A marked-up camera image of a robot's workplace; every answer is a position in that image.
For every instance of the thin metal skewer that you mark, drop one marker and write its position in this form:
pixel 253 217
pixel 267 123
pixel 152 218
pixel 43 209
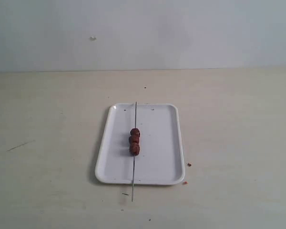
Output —
pixel 135 123

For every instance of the brown meatball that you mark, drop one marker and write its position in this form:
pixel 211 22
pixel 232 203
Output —
pixel 134 139
pixel 135 131
pixel 134 149

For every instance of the white rectangular plastic tray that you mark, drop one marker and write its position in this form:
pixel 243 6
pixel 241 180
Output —
pixel 161 158

